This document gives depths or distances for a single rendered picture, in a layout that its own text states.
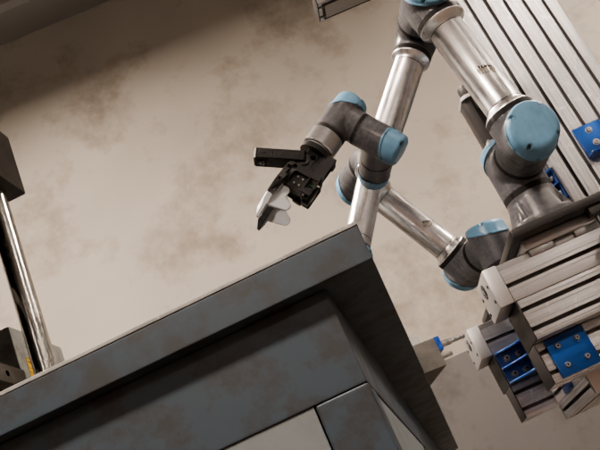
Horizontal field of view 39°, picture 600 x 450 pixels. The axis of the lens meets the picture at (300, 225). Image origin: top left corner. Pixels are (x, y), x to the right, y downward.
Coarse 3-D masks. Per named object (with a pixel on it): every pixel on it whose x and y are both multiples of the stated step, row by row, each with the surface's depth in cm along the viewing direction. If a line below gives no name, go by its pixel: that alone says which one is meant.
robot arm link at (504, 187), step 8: (488, 152) 194; (480, 160) 197; (488, 160) 194; (496, 160) 188; (488, 168) 195; (496, 168) 190; (488, 176) 196; (496, 176) 192; (504, 176) 189; (512, 176) 187; (536, 176) 188; (544, 176) 190; (496, 184) 193; (504, 184) 191; (512, 184) 189; (520, 184) 189; (504, 192) 191
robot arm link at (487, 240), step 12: (480, 228) 238; (492, 228) 237; (504, 228) 239; (468, 240) 243; (480, 240) 238; (492, 240) 236; (504, 240) 236; (468, 252) 243; (480, 252) 238; (492, 252) 235; (468, 264) 244; (480, 264) 241
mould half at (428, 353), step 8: (416, 344) 152; (424, 344) 152; (432, 344) 152; (416, 352) 152; (424, 352) 152; (432, 352) 152; (424, 360) 151; (432, 360) 151; (440, 360) 151; (424, 368) 150; (432, 368) 150; (440, 368) 152; (432, 376) 155
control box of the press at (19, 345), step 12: (0, 336) 225; (12, 336) 225; (0, 348) 224; (12, 348) 223; (24, 348) 228; (60, 348) 252; (0, 360) 222; (12, 360) 222; (24, 360) 225; (60, 360) 248
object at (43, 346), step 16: (0, 192) 228; (0, 208) 225; (0, 224) 223; (0, 240) 222; (16, 240) 223; (0, 256) 221; (16, 256) 220; (16, 272) 218; (16, 288) 216; (32, 288) 218; (16, 304) 215; (32, 304) 215; (32, 320) 212; (32, 336) 211; (48, 336) 213; (32, 352) 209; (48, 352) 210; (32, 368) 209; (48, 368) 207
